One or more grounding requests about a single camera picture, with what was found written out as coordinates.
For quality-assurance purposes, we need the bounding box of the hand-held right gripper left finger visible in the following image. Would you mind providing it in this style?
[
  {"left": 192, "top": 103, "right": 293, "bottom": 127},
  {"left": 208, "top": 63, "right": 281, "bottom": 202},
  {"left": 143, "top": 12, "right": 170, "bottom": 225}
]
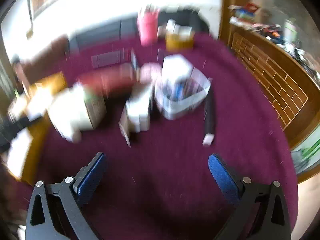
[{"left": 25, "top": 152, "right": 108, "bottom": 240}]

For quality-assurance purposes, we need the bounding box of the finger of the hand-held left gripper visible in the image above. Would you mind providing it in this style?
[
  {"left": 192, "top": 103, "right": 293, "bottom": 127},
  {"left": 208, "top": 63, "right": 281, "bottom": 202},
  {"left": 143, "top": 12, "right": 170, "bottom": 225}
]
[{"left": 10, "top": 114, "right": 44, "bottom": 133}]

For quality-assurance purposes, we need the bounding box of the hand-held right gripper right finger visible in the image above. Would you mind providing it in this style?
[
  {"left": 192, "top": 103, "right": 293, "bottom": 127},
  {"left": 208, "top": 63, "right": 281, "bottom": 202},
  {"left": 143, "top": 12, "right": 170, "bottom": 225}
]
[{"left": 208, "top": 154, "right": 292, "bottom": 240}]

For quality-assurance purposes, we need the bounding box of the gold tray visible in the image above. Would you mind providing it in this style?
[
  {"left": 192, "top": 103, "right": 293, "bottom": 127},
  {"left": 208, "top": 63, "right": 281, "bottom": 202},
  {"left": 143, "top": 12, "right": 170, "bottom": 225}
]
[{"left": 5, "top": 71, "right": 67, "bottom": 185}]

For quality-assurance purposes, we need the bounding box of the green white medicine box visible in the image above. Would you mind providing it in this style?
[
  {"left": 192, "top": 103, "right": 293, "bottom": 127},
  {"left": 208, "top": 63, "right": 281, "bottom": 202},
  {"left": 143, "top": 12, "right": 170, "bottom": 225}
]
[{"left": 47, "top": 82, "right": 107, "bottom": 142}]

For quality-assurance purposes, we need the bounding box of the white orange medicine box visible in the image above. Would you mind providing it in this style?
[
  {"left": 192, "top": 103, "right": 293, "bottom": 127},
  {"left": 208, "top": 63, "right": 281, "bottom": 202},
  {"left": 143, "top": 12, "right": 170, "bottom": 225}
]
[{"left": 119, "top": 85, "right": 154, "bottom": 147}]

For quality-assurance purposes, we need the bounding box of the red plastic packet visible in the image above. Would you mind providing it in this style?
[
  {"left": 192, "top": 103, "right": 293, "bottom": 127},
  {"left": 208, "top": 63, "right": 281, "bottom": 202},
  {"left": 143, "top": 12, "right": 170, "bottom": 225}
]
[{"left": 77, "top": 66, "right": 135, "bottom": 95}]

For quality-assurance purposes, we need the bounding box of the small pink block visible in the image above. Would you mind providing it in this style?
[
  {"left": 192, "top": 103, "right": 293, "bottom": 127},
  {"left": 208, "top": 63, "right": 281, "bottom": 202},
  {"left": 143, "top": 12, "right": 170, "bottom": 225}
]
[{"left": 202, "top": 134, "right": 215, "bottom": 147}]

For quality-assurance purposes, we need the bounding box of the maroon tablecloth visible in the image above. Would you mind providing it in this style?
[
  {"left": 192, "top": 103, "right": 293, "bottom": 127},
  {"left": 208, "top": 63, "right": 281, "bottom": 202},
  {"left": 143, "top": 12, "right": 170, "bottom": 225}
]
[{"left": 0, "top": 34, "right": 299, "bottom": 240}]

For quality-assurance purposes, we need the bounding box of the black marker pen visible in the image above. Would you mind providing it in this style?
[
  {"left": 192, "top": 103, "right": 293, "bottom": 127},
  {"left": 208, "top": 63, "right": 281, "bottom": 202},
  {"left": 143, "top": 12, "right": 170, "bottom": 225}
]
[{"left": 202, "top": 89, "right": 217, "bottom": 135}]

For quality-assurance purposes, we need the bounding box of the brown armchair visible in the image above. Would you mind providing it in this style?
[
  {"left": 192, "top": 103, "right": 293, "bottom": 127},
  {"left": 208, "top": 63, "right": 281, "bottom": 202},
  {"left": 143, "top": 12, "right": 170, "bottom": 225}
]
[{"left": 10, "top": 35, "right": 70, "bottom": 80}]

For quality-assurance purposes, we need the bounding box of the bamboo print panel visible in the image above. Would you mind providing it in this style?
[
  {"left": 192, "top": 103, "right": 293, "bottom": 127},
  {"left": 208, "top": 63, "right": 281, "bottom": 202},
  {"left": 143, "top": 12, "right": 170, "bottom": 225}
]
[{"left": 291, "top": 134, "right": 320, "bottom": 175}]

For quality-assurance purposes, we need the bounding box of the pink cartoon fairy pouch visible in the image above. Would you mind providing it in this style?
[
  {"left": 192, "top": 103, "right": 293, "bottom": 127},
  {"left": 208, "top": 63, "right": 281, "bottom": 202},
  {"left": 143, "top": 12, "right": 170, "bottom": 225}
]
[{"left": 154, "top": 54, "right": 213, "bottom": 120}]

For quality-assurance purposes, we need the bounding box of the grey flat box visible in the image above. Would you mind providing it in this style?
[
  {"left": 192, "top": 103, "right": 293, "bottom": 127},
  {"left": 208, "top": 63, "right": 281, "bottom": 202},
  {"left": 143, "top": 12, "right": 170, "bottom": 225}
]
[{"left": 91, "top": 51, "right": 121, "bottom": 68}]

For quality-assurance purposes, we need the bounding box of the black leather sofa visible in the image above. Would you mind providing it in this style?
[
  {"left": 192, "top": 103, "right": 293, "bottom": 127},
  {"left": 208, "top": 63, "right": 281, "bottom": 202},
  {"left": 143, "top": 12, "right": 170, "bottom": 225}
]
[{"left": 69, "top": 5, "right": 210, "bottom": 53}]

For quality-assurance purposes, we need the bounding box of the yellow tape roll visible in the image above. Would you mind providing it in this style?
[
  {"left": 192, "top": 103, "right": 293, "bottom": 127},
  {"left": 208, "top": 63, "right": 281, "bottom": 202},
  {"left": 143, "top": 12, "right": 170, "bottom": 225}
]
[{"left": 165, "top": 31, "right": 195, "bottom": 51}]

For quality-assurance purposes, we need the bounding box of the pink knitted sleeve bottle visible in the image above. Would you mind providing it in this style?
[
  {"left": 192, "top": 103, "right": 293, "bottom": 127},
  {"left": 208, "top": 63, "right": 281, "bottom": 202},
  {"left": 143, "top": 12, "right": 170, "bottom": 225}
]
[{"left": 137, "top": 6, "right": 160, "bottom": 47}]

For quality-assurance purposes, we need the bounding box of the cardboard box with clutter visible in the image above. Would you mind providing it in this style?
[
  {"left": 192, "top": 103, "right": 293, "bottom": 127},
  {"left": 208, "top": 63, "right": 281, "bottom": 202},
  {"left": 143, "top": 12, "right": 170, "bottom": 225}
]
[{"left": 228, "top": 2, "right": 263, "bottom": 27}]

